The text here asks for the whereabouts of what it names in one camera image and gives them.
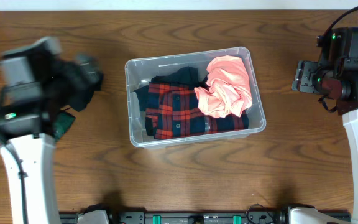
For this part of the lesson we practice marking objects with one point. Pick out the red plaid cloth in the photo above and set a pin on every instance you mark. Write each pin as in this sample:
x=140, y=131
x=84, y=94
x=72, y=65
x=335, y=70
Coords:
x=172, y=111

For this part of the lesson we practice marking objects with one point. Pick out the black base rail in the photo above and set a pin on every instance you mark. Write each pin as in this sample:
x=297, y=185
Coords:
x=255, y=214

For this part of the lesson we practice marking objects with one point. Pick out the clear plastic storage bin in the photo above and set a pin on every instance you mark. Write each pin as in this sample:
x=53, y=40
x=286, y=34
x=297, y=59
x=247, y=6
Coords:
x=139, y=73

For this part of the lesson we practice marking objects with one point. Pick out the green cloth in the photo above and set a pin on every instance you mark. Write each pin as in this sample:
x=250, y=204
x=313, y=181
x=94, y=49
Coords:
x=64, y=124

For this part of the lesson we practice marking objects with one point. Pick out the black cloth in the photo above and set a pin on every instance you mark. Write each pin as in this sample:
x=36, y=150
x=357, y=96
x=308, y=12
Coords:
x=92, y=82

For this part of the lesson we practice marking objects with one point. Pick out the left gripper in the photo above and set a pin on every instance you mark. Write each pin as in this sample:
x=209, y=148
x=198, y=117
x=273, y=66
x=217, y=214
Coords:
x=84, y=82

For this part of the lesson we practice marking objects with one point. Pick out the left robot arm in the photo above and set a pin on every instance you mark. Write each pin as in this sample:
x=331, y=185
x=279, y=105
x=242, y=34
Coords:
x=39, y=85

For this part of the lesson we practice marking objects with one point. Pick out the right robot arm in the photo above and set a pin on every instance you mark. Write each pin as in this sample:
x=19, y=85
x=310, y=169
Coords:
x=335, y=76

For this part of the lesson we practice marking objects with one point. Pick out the dark navy cloth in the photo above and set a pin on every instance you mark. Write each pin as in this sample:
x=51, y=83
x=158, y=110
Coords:
x=184, y=76

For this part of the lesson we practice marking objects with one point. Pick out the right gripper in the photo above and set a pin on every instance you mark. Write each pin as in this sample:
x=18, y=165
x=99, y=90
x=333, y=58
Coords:
x=306, y=81

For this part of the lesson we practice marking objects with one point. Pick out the pink cloth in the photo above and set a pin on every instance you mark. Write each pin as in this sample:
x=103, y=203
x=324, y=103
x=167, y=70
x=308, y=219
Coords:
x=227, y=90

